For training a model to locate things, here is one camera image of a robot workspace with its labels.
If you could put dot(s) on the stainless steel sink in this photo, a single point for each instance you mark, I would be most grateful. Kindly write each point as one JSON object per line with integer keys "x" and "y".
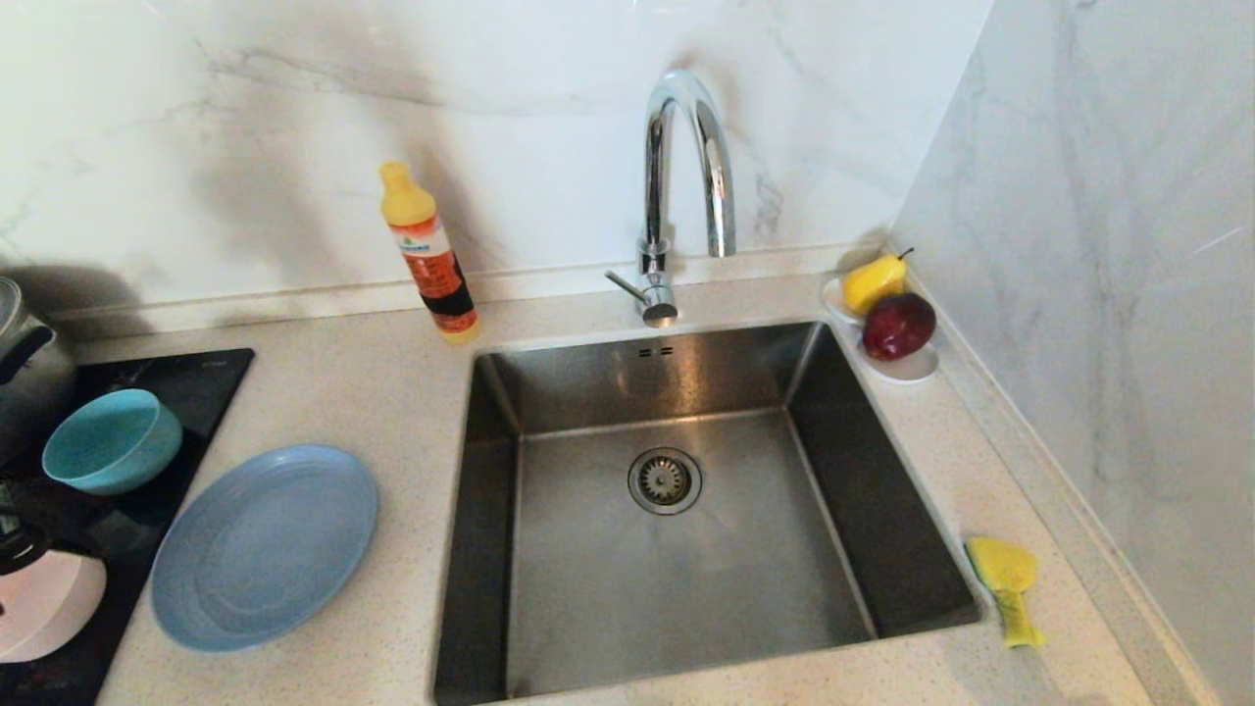
{"x": 608, "y": 608}

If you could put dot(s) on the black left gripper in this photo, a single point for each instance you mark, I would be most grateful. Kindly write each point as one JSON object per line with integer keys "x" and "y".
{"x": 18, "y": 549}

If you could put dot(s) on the steel cooking pot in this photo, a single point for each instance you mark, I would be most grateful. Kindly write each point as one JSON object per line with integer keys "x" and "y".
{"x": 34, "y": 382}

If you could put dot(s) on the yellow pear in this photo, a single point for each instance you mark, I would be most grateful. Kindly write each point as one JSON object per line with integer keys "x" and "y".
{"x": 873, "y": 282}

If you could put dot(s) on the pink bowl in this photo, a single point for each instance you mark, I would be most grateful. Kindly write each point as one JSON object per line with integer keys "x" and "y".
{"x": 54, "y": 608}

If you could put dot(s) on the black induction cooktop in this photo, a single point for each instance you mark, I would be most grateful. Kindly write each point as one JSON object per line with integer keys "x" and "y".
{"x": 196, "y": 392}

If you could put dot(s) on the metal sink drain strainer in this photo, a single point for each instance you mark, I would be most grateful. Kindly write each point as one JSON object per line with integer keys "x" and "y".
{"x": 664, "y": 480}

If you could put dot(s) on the orange dish soap bottle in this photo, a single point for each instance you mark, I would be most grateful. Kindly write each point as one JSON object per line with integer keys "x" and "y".
{"x": 428, "y": 255}

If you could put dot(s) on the teal bowl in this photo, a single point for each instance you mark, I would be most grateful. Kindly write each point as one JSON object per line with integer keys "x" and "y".
{"x": 113, "y": 441}

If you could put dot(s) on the blue round plate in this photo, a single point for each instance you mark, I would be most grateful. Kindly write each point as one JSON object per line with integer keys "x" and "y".
{"x": 265, "y": 549}

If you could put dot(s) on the chrome faucet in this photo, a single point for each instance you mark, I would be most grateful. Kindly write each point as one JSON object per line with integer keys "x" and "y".
{"x": 652, "y": 176}

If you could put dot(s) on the red apple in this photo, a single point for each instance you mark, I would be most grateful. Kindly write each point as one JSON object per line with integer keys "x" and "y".
{"x": 897, "y": 326}

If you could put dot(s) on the yellow green sponge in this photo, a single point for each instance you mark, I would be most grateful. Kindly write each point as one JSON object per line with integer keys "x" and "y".
{"x": 1005, "y": 567}

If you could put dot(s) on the white fruit dish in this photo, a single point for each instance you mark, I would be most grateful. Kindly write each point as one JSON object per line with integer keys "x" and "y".
{"x": 907, "y": 369}

